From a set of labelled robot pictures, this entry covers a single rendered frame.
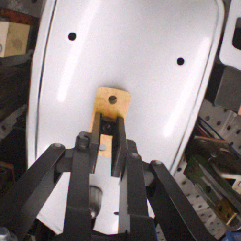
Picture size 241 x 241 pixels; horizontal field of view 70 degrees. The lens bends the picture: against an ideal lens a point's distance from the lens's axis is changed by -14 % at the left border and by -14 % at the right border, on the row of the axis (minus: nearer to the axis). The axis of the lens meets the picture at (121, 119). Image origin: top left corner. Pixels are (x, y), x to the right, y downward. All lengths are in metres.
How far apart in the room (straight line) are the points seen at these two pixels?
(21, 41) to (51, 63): 0.05
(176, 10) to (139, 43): 0.06
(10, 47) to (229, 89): 0.28
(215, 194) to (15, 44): 0.29
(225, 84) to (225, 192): 0.15
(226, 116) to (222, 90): 0.38
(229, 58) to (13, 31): 0.25
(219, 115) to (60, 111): 0.52
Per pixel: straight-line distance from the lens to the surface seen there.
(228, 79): 0.30
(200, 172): 0.29
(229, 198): 0.26
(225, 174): 0.29
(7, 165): 0.39
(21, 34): 0.22
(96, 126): 0.18
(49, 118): 0.26
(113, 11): 0.23
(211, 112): 0.64
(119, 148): 0.15
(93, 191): 0.29
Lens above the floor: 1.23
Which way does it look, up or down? 68 degrees down
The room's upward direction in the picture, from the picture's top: 172 degrees clockwise
